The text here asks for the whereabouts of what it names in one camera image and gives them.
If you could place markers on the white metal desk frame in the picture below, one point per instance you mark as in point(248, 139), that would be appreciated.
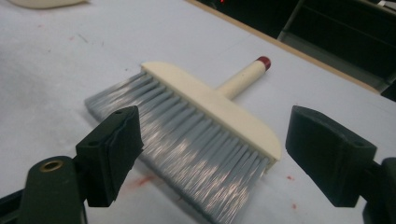
point(311, 39)

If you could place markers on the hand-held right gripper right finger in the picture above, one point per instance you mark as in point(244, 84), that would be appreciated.
point(330, 155)

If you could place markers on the cream brush with grey bristles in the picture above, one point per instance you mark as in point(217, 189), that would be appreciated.
point(202, 102)

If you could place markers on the white table cover sheet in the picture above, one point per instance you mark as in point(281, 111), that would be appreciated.
point(62, 62)

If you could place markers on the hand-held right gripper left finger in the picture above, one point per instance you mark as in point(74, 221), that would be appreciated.
point(107, 155)

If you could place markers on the cream dustpan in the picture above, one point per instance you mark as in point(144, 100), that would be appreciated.
point(46, 3)

